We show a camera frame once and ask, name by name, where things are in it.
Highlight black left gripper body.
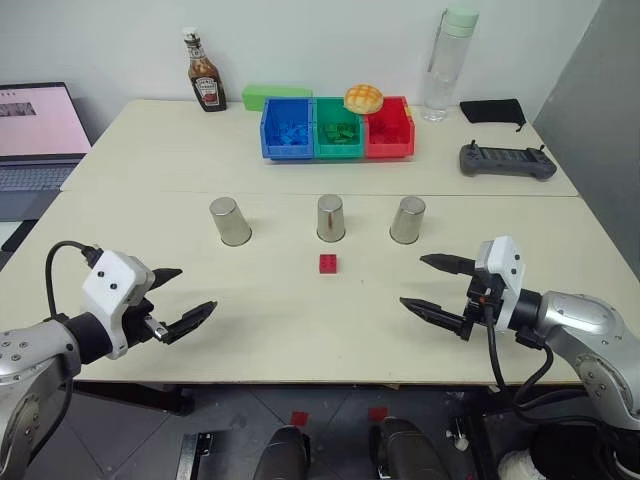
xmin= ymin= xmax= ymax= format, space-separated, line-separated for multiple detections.
xmin=120 ymin=279 xmax=170 ymax=348

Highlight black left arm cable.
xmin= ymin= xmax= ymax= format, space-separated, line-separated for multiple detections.
xmin=44 ymin=240 xmax=100 ymax=324

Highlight pile of green bricks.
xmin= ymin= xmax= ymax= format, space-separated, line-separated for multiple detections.
xmin=322 ymin=121 xmax=359 ymax=145

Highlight grey handheld controller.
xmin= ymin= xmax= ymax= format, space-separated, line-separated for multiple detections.
xmin=458 ymin=139 xmax=559 ymax=180

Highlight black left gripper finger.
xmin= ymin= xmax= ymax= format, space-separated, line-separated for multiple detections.
xmin=160 ymin=300 xmax=220 ymax=346
xmin=148 ymin=267 xmax=184 ymax=297

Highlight grey laptop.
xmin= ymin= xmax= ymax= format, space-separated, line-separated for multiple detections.
xmin=0 ymin=81 xmax=94 ymax=222

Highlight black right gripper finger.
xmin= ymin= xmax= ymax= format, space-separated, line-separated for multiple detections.
xmin=419 ymin=253 xmax=480 ymax=278
xmin=399 ymin=296 xmax=474 ymax=342

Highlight white round object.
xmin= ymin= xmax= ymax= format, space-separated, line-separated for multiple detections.
xmin=496 ymin=448 xmax=540 ymax=480

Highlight green plastic bin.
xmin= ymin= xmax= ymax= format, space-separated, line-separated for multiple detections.
xmin=312 ymin=96 xmax=368 ymax=161

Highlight yellow melon bun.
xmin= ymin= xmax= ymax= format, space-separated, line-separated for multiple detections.
xmin=343 ymin=83 xmax=386 ymax=116

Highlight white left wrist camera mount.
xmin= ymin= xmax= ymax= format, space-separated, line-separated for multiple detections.
xmin=81 ymin=250 xmax=152 ymax=361

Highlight green rectangular box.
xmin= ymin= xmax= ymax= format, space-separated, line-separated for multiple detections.
xmin=241 ymin=83 xmax=314 ymax=114

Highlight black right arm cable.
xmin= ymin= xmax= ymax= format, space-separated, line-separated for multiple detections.
xmin=478 ymin=294 xmax=619 ymax=422

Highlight ketchup bottle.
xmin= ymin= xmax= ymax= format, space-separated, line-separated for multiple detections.
xmin=182 ymin=26 xmax=229 ymax=114

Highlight inverted steel cup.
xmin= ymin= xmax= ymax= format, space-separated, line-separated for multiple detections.
xmin=315 ymin=194 xmax=348 ymax=242
xmin=208 ymin=196 xmax=253 ymax=247
xmin=389 ymin=195 xmax=427 ymax=245

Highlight dark rounded shape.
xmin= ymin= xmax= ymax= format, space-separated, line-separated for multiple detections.
xmin=251 ymin=424 xmax=312 ymax=480
xmin=370 ymin=416 xmax=445 ymax=480

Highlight black table frame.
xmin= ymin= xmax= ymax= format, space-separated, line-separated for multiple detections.
xmin=73 ymin=381 xmax=197 ymax=417

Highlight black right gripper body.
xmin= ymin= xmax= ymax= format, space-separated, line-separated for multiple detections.
xmin=461 ymin=271 xmax=507 ymax=342

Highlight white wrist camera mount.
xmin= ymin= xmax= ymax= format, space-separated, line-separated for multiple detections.
xmin=81 ymin=250 xmax=152 ymax=361
xmin=474 ymin=235 xmax=527 ymax=332

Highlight clear bottle with green lid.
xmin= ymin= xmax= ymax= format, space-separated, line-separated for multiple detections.
xmin=422 ymin=6 xmax=480 ymax=124

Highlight blue plastic bin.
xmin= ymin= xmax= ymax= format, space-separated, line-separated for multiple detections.
xmin=258 ymin=96 xmax=318 ymax=162

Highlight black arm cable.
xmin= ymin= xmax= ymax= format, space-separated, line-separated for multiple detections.
xmin=44 ymin=240 xmax=100 ymax=324
xmin=478 ymin=294 xmax=619 ymax=422

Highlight pile of blue bricks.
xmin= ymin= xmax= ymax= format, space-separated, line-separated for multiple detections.
xmin=269 ymin=118 xmax=312 ymax=147

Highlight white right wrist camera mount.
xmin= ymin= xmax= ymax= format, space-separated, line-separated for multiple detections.
xmin=474 ymin=235 xmax=527 ymax=332

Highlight red plastic bin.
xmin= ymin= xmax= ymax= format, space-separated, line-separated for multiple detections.
xmin=363 ymin=95 xmax=417 ymax=160

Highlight black cloth pouch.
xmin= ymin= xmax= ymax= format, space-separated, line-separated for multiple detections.
xmin=458 ymin=98 xmax=528 ymax=134

